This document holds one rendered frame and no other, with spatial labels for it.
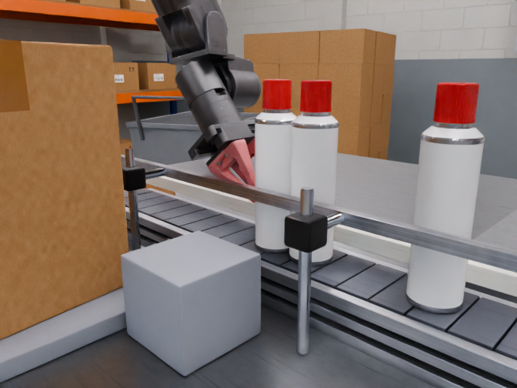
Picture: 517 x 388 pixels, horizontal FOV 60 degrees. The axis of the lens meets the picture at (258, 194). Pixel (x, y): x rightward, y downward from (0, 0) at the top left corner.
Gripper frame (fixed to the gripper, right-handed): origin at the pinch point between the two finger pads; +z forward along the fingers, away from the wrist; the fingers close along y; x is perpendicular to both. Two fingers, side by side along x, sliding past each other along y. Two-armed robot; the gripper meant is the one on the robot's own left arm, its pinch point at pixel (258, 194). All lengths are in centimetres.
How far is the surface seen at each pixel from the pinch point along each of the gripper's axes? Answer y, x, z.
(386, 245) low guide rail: 2.5, -11.4, 13.3
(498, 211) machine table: 52, -4, 18
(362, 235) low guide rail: 2.5, -9.3, 11.0
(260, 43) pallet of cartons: 252, 164, -179
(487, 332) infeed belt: -2.8, -19.3, 23.4
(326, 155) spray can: -1.5, -13.2, 2.0
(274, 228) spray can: -2.7, -2.4, 5.4
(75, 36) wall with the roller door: 175, 297, -301
